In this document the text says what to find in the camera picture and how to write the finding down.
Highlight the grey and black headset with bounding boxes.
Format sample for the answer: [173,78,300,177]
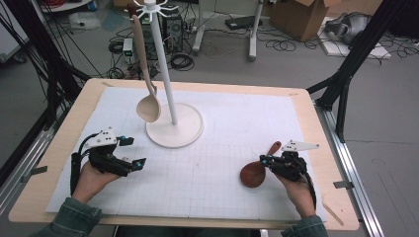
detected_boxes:
[324,12,372,45]

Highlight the white round stand base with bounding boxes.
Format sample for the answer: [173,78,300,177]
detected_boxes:
[126,0,205,149]

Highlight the black flat device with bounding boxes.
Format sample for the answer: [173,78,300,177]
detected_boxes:
[224,15,264,31]

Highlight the loose black floor cables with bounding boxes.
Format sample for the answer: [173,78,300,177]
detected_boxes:
[256,29,330,53]

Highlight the aluminium rail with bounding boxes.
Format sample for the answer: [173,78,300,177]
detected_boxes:
[0,108,63,216]
[314,104,385,237]

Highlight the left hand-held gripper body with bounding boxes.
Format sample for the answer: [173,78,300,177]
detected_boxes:
[83,126,133,178]

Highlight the coiled black cable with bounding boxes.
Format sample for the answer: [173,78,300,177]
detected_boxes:
[169,52,196,72]

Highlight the white stand leg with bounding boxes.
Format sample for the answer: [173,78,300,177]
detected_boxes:
[192,0,208,55]
[248,0,265,63]

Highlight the beige ladle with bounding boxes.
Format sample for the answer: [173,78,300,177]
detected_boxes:
[130,14,162,124]

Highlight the metal table bracket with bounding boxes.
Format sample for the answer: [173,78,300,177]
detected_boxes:
[333,180,356,191]
[20,165,49,184]

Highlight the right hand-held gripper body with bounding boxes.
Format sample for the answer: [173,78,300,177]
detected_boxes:
[270,139,320,183]

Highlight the black computer tower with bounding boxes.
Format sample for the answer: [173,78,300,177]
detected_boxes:
[141,6,184,61]

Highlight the person's right hand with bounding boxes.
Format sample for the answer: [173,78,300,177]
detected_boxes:
[275,171,317,219]

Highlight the black metal frame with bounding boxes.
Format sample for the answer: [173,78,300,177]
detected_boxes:
[0,0,92,186]
[305,0,419,143]

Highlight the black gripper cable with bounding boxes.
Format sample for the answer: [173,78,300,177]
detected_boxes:
[297,161,318,211]
[69,132,100,196]

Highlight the person's left hand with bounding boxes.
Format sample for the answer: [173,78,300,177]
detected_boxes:
[71,161,122,204]

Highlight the small grey power box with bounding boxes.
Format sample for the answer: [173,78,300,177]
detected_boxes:
[122,38,134,57]

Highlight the white flat board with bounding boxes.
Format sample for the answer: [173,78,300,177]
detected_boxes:
[317,16,393,60]

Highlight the cardboard box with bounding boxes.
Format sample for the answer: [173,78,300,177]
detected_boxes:
[270,0,334,42]

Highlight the red-brown wooden spoon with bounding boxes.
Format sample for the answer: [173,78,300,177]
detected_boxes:
[239,140,283,189]

